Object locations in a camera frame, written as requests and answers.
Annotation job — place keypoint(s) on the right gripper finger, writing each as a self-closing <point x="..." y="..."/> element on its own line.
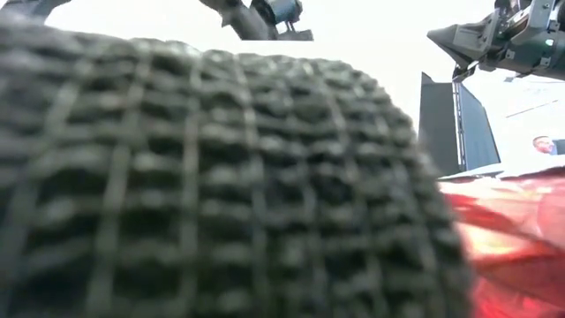
<point x="470" y="58"/>
<point x="468" y="37"/>

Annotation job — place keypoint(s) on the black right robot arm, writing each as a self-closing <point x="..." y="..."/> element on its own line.
<point x="557" y="62"/>

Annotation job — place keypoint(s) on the folding black room divider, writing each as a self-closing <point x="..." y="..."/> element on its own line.
<point x="439" y="132"/>

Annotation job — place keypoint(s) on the person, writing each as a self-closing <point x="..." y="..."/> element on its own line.
<point x="543" y="145"/>

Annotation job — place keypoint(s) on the red shiny plastic package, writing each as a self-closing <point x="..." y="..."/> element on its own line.
<point x="521" y="247"/>

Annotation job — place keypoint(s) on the dark grey knitted fabric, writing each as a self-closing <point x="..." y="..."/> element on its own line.
<point x="220" y="176"/>

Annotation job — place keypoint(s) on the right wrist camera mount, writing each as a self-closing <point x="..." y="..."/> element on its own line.
<point x="534" y="20"/>

